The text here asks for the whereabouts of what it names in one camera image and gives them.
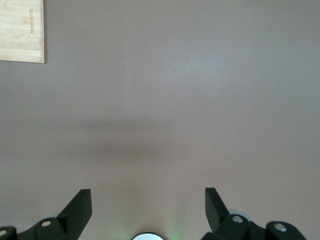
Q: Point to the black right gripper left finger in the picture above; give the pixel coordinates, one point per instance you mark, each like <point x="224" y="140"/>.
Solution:
<point x="75" y="212"/>

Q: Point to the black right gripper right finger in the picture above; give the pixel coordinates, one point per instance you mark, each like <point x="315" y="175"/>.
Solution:
<point x="217" y="215"/>

